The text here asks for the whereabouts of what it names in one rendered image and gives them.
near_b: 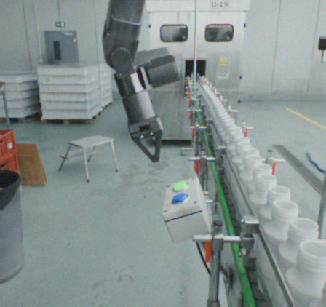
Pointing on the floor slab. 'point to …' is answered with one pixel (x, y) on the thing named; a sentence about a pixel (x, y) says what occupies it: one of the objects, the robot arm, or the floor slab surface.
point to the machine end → (228, 20)
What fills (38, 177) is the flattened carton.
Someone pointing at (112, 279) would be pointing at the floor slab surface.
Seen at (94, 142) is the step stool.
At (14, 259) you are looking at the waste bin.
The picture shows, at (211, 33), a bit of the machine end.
